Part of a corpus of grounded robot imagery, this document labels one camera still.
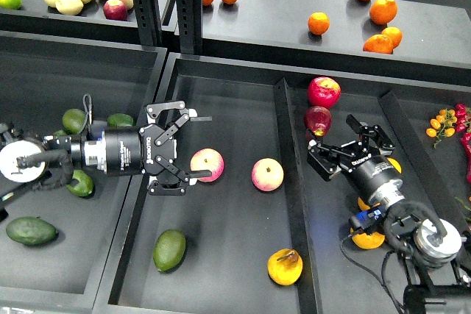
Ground black shelf post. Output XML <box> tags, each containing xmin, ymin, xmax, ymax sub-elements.
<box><xmin>133</xmin><ymin>0</ymin><xmax>163</xmax><ymax>47</ymax></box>
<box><xmin>175</xmin><ymin>0</ymin><xmax>202</xmax><ymax>54</ymax></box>

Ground orange shelf small right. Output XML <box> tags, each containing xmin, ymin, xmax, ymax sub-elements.
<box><xmin>381</xmin><ymin>26</ymin><xmax>403</xmax><ymax>49</ymax></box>

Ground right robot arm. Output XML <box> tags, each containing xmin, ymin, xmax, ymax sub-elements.
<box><xmin>304</xmin><ymin>113</ymin><xmax>470</xmax><ymax>313</ymax></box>

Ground pink apple left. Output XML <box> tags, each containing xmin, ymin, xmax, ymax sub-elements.
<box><xmin>190</xmin><ymin>148</ymin><xmax>224</xmax><ymax>182</ymax></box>

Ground black tray divider right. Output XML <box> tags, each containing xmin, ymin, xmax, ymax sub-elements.
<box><xmin>378</xmin><ymin>90</ymin><xmax>470</xmax><ymax>257</ymax></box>

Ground red apple on shelf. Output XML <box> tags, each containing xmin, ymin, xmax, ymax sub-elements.
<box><xmin>103</xmin><ymin>0</ymin><xmax>128</xmax><ymax>21</ymax></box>

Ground pink apple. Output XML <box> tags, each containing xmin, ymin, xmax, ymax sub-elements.
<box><xmin>252</xmin><ymin>158</ymin><xmax>284</xmax><ymax>192</ymax></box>
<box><xmin>190</xmin><ymin>148</ymin><xmax>224</xmax><ymax>182</ymax></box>

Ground pale yellow pear front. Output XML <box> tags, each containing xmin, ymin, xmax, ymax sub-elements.
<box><xmin>55</xmin><ymin>0</ymin><xmax>84</xmax><ymax>15</ymax></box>

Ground orange shelf front right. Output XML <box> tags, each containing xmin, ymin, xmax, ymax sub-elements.
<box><xmin>363</xmin><ymin>34</ymin><xmax>394</xmax><ymax>54</ymax></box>

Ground yellow pear top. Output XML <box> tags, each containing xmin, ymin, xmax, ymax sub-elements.
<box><xmin>387</xmin><ymin>157</ymin><xmax>402</xmax><ymax>174</ymax></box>

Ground black shelf post right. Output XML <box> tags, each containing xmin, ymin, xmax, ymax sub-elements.
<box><xmin>175</xmin><ymin>0</ymin><xmax>202</xmax><ymax>54</ymax></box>

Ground avocado top left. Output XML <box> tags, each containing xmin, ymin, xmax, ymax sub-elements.
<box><xmin>62</xmin><ymin>108</ymin><xmax>88</xmax><ymax>135</ymax></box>

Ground green avocado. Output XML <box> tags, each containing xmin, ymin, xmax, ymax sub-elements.
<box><xmin>152</xmin><ymin>229</ymin><xmax>186</xmax><ymax>271</ymax></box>

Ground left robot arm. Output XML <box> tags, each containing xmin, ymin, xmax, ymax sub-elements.
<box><xmin>1</xmin><ymin>95</ymin><xmax>212</xmax><ymax>201</ymax></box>

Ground orange shelf centre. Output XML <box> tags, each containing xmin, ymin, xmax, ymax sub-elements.
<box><xmin>308</xmin><ymin>12</ymin><xmax>330</xmax><ymax>35</ymax></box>

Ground red apple upper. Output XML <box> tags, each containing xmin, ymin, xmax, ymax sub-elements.
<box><xmin>307</xmin><ymin>76</ymin><xmax>341</xmax><ymax>109</ymax></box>

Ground pink apple right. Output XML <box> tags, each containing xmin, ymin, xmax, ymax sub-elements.
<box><xmin>252</xmin><ymin>158</ymin><xmax>284</xmax><ymax>192</ymax></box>

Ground black middle tray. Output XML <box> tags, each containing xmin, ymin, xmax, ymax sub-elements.
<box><xmin>91</xmin><ymin>51</ymin><xmax>471</xmax><ymax>314</ymax></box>

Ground avocado lower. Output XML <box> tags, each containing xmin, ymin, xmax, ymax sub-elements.
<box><xmin>66</xmin><ymin>169</ymin><xmax>94</xmax><ymax>197</ymax></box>

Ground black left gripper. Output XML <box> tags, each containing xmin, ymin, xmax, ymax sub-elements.
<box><xmin>102</xmin><ymin>101</ymin><xmax>212</xmax><ymax>196</ymax></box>

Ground black shelf post left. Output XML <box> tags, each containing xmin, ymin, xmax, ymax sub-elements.
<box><xmin>133</xmin><ymin>0</ymin><xmax>163</xmax><ymax>47</ymax></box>

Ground black tray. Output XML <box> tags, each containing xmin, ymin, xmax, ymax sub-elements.
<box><xmin>91</xmin><ymin>51</ymin><xmax>471</xmax><ymax>314</ymax></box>
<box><xmin>1</xmin><ymin>31</ymin><xmax>167</xmax><ymax>313</ymax></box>

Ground orange cherry tomato bunch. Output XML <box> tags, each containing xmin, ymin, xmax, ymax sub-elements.
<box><xmin>425</xmin><ymin>109</ymin><xmax>457</xmax><ymax>149</ymax></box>

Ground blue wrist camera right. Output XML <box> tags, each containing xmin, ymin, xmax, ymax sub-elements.
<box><xmin>349</xmin><ymin>205</ymin><xmax>386</xmax><ymax>235</ymax></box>

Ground large orange shelf right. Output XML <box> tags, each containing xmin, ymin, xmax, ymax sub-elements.
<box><xmin>369</xmin><ymin>0</ymin><xmax>398</xmax><ymax>25</ymax></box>

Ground avocado far left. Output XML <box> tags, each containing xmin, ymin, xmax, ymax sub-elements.
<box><xmin>52</xmin><ymin>129</ymin><xmax>68</xmax><ymax>137</ymax></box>

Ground large avocado bottom left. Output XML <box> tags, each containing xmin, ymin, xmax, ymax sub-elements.
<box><xmin>6</xmin><ymin>216</ymin><xmax>58</xmax><ymax>246</ymax></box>

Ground avocado top right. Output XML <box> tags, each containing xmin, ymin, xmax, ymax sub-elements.
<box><xmin>107</xmin><ymin>113</ymin><xmax>135</xmax><ymax>127</ymax></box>

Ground dark red apple lower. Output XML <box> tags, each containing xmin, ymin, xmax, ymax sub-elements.
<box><xmin>304</xmin><ymin>106</ymin><xmax>332</xmax><ymax>137</ymax></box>

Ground red chili peppers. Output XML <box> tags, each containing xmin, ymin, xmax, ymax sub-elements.
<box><xmin>456</xmin><ymin>104</ymin><xmax>471</xmax><ymax>182</ymax></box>

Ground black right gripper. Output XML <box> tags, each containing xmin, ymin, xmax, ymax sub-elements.
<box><xmin>308</xmin><ymin>114</ymin><xmax>404</xmax><ymax>206</ymax></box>

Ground black left tray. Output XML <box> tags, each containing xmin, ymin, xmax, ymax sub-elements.
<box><xmin>1</xmin><ymin>31</ymin><xmax>167</xmax><ymax>313</ymax></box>

